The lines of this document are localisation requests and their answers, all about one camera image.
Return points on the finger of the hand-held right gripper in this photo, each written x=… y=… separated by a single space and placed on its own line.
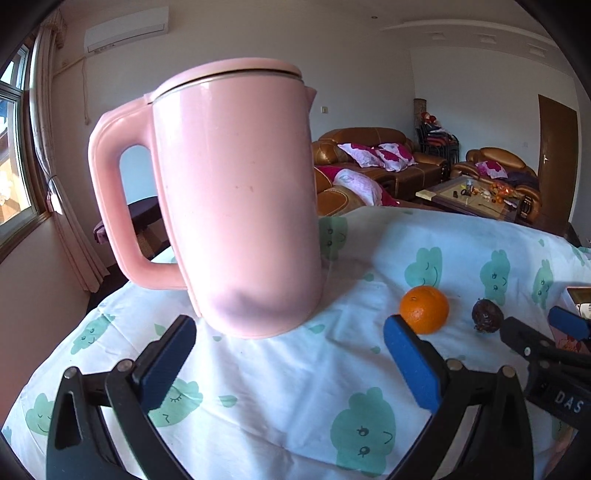
x=524 y=337
x=570 y=322

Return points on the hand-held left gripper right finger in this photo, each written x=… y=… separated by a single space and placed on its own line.
x=413 y=364

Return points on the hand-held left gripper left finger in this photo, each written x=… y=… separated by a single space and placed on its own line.
x=159 y=381

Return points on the small dark wrinkled passion fruit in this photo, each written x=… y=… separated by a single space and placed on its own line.
x=485 y=315

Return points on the orange mandarin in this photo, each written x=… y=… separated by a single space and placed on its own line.
x=424 y=309

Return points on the white cloth with green prints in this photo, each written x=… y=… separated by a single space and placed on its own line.
x=286 y=415

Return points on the glass coffee table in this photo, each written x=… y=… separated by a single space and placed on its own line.
x=471 y=201

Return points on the white pillow with magenta flowers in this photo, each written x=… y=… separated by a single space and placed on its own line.
x=395 y=154
x=490 y=168
x=362 y=154

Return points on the brown leather armchair with blanket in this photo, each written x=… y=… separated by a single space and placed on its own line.
x=334 y=198

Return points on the brown wooden door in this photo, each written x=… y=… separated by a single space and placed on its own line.
x=557 y=138

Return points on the pale pink pillow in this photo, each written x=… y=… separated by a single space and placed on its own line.
x=360 y=184

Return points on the long brown leather sofa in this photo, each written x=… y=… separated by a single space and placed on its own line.
x=415 y=173

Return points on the pink electric kettle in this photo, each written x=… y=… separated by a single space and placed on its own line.
x=235 y=198

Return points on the stacked dark chairs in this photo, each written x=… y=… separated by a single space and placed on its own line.
x=436 y=141

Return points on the beige curtain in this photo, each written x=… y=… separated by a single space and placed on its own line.
x=60 y=161

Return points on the window with wooden frame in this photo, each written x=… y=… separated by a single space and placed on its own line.
x=16 y=161

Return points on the white wall air conditioner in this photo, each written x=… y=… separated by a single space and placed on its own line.
x=124 y=30

